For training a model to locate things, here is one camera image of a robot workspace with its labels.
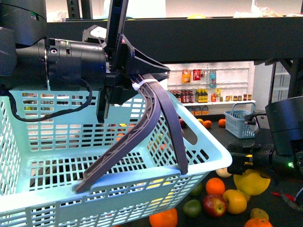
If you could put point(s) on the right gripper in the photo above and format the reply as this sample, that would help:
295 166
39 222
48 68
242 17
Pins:
241 158

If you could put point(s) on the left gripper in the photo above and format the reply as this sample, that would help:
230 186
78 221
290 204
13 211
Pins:
117 88

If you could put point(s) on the yellow lemon large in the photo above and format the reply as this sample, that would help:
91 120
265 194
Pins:
251 182

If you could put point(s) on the grey-brown basket handle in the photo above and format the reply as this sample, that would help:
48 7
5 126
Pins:
157 101

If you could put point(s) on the light teal shopping basket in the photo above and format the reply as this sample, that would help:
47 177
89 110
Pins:
73 171

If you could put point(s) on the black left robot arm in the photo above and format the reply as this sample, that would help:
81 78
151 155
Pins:
29 60

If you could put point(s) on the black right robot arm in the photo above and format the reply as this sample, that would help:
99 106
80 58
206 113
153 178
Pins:
278 147

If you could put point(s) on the black upper shelf beam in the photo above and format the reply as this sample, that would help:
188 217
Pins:
178 40

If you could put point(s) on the small blue basket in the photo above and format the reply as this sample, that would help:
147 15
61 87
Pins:
235 122

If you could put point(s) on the small orange mandarin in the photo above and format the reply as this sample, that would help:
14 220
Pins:
215 186

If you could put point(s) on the golden orange persimmon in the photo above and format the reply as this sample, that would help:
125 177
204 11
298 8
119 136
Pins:
247 196

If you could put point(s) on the yellow orange apple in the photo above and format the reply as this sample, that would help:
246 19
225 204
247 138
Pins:
235 201

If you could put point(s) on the black fruit display tray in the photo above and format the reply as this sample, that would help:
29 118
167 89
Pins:
280 209

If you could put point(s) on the green lime upper middle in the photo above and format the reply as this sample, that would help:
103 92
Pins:
197 190

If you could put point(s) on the green lime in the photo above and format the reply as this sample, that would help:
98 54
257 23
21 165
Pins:
192 208
197 190

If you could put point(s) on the red yellow apple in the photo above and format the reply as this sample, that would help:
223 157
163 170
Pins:
214 205

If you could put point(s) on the olive kiwi upper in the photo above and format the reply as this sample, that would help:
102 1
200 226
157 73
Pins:
257 213

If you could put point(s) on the green lime lower middle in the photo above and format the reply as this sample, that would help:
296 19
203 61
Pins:
192 208

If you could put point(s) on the large orange centre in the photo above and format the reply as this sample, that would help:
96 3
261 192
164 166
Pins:
258 222

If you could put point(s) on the large orange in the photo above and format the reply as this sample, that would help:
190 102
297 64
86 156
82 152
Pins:
258 222
168 218

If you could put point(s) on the large orange left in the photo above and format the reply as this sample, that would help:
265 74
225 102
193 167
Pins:
168 218

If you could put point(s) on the white cable tie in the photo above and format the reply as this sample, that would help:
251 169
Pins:
136 86

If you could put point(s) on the white grocery wall shelf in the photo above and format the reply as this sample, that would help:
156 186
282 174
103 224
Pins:
216 85

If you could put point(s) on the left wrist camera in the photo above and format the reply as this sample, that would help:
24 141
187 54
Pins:
94 34

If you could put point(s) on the black shelf upright post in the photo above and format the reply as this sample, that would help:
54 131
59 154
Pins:
79 9

